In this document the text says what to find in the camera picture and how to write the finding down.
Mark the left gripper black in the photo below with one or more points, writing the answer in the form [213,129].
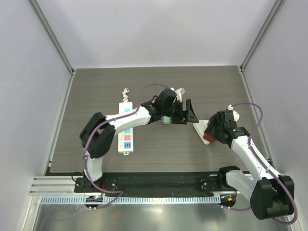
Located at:
[187,115]

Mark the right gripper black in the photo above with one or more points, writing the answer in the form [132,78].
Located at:
[214,130]

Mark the red-brown cube plug adapter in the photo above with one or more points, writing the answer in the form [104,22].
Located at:
[208,138]

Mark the white triangular socket base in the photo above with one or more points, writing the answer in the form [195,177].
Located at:
[200,128]

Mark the green cube plug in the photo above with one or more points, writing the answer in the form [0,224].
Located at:
[165,120]

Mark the white power strip coloured sockets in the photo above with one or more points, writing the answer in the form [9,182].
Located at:
[125,138]

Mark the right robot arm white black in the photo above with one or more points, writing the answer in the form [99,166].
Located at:
[270,194]

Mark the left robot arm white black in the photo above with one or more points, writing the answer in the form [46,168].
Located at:
[98,134]

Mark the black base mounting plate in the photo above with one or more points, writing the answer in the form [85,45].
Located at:
[147,184]

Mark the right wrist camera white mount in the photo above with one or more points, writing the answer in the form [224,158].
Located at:
[236,115]

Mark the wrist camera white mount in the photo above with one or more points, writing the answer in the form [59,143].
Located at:
[179,93]
[236,115]

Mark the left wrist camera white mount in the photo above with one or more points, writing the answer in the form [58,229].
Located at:
[179,93]

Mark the right aluminium frame post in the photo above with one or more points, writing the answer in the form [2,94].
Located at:
[264,28]

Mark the aluminium frame post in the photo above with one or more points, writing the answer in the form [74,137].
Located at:
[264,28]
[51,35]

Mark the slotted cable duct strip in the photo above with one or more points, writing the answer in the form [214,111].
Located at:
[96,200]

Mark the aluminium rail front frame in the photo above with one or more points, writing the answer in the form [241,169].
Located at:
[53,185]

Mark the left aluminium frame post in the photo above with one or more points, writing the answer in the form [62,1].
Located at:
[51,35]

